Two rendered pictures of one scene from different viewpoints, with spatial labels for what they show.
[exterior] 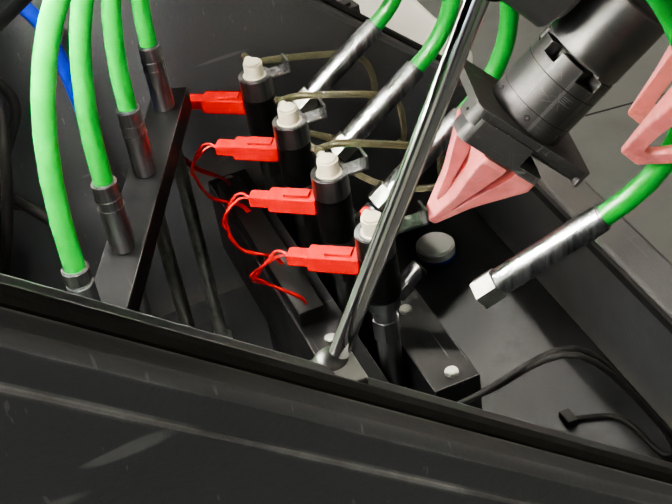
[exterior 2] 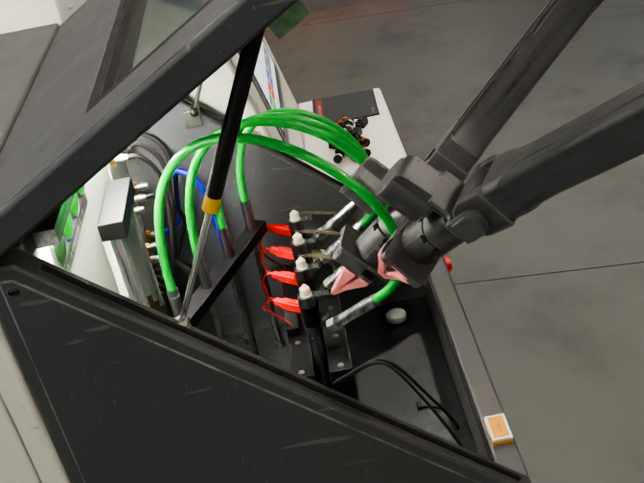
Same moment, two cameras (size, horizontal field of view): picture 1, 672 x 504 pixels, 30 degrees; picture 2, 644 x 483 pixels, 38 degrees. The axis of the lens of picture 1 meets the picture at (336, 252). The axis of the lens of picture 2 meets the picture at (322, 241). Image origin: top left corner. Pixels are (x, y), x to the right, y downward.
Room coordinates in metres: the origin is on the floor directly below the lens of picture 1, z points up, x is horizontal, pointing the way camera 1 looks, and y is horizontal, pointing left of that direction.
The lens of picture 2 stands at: (-0.45, -0.43, 1.92)
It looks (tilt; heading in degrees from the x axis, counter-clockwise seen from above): 31 degrees down; 18
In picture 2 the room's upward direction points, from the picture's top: 11 degrees counter-clockwise
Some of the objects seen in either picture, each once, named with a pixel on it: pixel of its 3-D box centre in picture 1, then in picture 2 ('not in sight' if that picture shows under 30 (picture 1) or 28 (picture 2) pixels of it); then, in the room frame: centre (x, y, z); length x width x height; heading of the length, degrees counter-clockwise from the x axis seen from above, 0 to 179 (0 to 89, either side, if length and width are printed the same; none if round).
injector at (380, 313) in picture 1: (401, 334); (323, 344); (0.68, -0.04, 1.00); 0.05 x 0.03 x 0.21; 107
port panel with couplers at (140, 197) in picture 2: not in sight; (135, 197); (0.83, 0.29, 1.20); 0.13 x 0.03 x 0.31; 17
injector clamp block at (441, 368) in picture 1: (339, 331); (319, 344); (0.79, 0.01, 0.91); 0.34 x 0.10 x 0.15; 17
